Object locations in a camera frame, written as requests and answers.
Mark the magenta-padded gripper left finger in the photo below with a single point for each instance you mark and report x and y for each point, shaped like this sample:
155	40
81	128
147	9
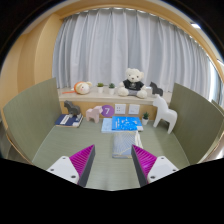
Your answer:
63	166

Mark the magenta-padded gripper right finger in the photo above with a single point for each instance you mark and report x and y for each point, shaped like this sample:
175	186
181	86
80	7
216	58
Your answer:
161	166

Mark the navy blue book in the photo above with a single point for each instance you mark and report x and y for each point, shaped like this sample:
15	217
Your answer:
66	121

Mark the large white horse figure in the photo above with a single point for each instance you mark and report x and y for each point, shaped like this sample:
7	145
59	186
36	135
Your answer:
165	115

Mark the green partition panel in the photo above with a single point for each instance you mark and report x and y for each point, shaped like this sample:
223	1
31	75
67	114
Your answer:
196	123
30	116

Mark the bright blue book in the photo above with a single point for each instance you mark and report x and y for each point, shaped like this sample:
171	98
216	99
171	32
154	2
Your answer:
126	123

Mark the dark grey horse figure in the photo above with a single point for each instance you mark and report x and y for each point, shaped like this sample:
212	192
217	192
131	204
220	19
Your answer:
72	108

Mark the pink horse figure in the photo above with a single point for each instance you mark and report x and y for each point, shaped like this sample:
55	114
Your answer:
93	114

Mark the round purple number sign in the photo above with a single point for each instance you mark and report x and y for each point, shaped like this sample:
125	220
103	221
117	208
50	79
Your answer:
107	111

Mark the small black horse figure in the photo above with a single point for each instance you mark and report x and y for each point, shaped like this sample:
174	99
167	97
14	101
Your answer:
156	90

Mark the light wooden shelf ledge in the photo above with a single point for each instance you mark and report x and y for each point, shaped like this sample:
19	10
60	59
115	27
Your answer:
100	98

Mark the cream and orange plush toy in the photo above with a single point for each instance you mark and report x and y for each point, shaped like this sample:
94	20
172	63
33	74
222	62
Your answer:
82	88

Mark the cream teddy bear black shirt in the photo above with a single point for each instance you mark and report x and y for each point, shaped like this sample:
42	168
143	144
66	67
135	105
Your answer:
133	83

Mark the white curtain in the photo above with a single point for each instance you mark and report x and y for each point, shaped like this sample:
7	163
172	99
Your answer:
116	46

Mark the white wall socket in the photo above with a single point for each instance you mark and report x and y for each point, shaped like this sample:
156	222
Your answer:
120	109
134	109

